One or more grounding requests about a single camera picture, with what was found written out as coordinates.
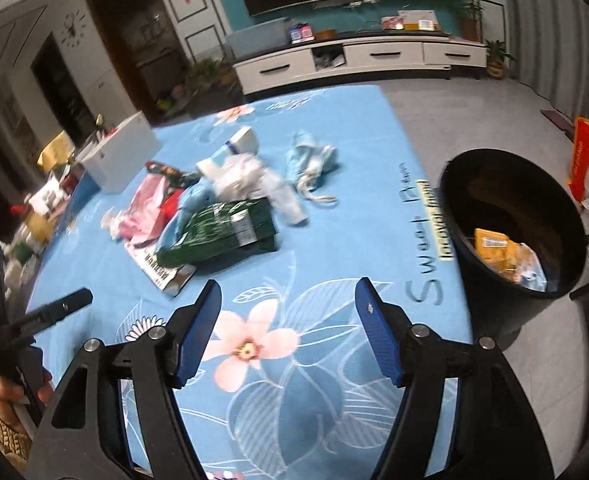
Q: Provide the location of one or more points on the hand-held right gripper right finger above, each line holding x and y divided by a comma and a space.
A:
377, 330

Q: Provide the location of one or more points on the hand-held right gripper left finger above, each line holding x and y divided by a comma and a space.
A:
199, 330

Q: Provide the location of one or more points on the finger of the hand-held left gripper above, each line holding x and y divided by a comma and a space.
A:
59, 307

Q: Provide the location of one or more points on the white printed carton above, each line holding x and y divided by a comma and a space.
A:
157, 272

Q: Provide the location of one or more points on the dark green snack packet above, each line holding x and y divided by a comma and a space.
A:
224, 230

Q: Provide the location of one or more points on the pink packet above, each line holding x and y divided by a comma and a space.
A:
147, 200

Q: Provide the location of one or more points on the black trash bin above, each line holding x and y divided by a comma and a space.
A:
519, 310

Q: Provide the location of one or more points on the white plastic bag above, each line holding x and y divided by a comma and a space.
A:
239, 172

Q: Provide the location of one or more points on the red green wafer packet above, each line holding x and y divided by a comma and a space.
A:
164, 169

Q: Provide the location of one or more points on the person's left forearm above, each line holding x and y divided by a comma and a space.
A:
2, 440

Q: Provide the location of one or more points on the person's left hand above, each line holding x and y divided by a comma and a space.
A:
5, 395

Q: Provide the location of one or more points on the blue floral blanket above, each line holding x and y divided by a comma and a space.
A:
294, 260

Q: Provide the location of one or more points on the orange snack packet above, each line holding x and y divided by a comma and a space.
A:
491, 245

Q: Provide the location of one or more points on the yellow cloth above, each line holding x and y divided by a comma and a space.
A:
57, 150

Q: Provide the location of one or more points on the clear plastic cup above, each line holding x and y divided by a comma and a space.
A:
292, 205

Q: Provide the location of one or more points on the white cardboard box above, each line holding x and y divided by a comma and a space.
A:
119, 155

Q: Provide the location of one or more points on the blue face mask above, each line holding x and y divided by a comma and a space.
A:
304, 157

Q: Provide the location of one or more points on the white blue paper cup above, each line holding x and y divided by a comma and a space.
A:
237, 142

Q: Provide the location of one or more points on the bushy potted plant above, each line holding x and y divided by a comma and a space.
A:
204, 72

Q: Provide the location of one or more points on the white television cabinet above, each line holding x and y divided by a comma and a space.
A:
379, 54

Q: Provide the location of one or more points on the dark brown flat board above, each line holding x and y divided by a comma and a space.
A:
558, 121

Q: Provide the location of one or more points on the small potted plant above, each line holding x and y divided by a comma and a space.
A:
495, 67

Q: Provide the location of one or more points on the grey storage bin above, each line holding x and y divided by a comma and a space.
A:
257, 37

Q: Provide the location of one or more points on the yellow white flat box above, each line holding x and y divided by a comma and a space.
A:
419, 20

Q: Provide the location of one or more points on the tall potted plant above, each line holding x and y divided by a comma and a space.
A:
470, 25

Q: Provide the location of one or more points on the grey curtain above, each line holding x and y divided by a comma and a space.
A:
549, 25

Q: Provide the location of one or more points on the black wall clock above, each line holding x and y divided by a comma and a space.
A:
73, 27

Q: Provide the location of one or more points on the small photo frame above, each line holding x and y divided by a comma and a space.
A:
392, 22

